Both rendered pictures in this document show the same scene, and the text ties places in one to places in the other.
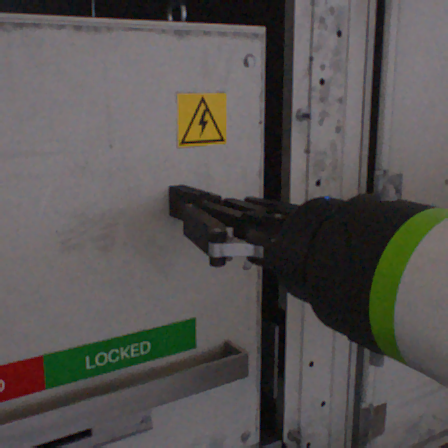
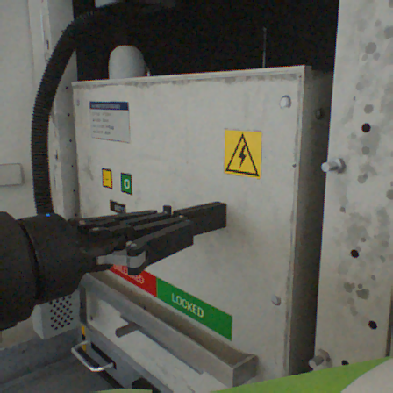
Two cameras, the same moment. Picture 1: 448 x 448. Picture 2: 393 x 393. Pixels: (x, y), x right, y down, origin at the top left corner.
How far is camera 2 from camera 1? 0.65 m
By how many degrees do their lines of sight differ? 79
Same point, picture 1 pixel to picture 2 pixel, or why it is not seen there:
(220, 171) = (254, 202)
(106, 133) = (185, 153)
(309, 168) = (343, 231)
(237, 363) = (224, 369)
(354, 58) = not seen: outside the picture
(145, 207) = not seen: hidden behind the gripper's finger
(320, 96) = (362, 146)
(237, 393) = not seen: outside the picture
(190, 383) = (192, 353)
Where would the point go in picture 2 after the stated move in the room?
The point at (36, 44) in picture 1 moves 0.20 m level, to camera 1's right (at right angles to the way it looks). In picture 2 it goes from (158, 94) to (169, 90)
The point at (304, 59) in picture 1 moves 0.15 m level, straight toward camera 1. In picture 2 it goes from (346, 99) to (171, 100)
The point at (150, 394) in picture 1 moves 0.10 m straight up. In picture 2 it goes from (170, 337) to (169, 267)
